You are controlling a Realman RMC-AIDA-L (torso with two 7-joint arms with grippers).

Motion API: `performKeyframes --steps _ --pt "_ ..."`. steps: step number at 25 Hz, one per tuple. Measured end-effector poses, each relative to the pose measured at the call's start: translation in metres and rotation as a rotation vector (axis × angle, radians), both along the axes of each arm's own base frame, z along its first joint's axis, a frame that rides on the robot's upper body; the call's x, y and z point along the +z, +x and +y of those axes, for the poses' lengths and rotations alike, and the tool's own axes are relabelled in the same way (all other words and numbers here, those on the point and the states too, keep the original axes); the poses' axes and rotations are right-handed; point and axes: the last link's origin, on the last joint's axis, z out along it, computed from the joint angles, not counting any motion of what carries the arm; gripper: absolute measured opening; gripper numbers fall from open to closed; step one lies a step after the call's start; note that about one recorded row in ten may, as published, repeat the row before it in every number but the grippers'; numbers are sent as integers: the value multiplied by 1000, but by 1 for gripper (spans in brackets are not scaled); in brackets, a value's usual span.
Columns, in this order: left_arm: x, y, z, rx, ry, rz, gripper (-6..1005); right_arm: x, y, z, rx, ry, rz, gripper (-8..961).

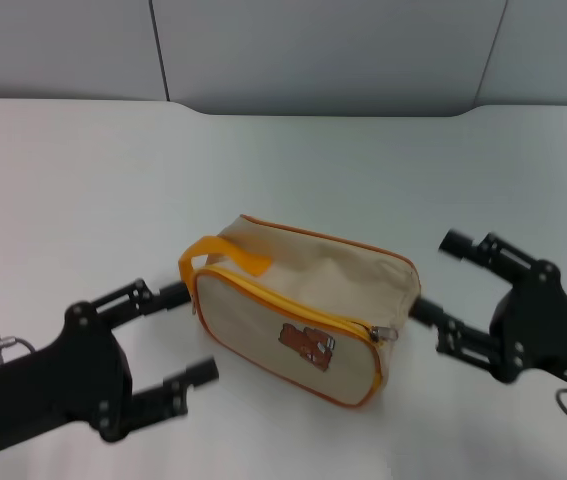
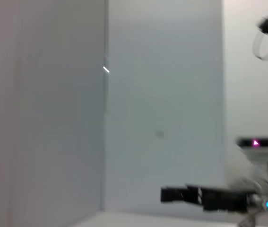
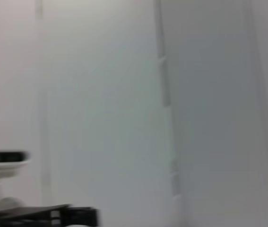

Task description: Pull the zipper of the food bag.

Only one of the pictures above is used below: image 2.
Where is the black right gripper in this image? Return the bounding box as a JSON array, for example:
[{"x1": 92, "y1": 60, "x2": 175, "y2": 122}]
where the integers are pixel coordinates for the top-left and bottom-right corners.
[{"x1": 160, "y1": 185, "x2": 252, "y2": 211}]

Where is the black depth camera bar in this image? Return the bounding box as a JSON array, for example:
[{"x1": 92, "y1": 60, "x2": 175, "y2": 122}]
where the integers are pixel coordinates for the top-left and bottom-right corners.
[{"x1": 235, "y1": 137, "x2": 268, "y2": 148}]

